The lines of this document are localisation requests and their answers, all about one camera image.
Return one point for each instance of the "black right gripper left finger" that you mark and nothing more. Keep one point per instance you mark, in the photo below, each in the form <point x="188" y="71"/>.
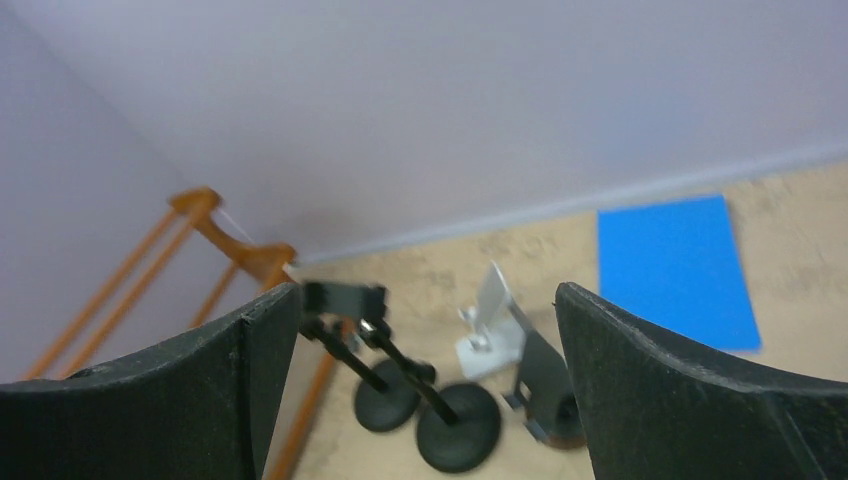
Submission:
<point x="200" y="405"/>

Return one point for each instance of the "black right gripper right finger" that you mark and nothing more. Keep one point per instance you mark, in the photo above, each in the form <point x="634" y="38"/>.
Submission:
<point x="656" y="405"/>

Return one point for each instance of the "black round-base phone stand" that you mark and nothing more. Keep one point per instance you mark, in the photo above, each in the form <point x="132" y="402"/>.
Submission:
<point x="383" y="400"/>

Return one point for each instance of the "black tall phone stand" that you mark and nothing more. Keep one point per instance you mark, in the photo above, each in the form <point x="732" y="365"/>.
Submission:
<point x="459" y="426"/>

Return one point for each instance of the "white folding phone stand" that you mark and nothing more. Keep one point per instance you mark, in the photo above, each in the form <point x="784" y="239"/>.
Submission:
<point x="497" y="329"/>

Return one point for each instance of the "blue rectangular mat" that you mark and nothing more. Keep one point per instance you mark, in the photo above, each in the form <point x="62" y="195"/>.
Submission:
<point x="677" y="265"/>

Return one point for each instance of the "orange wooden rack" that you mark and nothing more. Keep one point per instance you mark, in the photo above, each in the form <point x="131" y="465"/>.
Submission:
<point x="59" y="248"/>

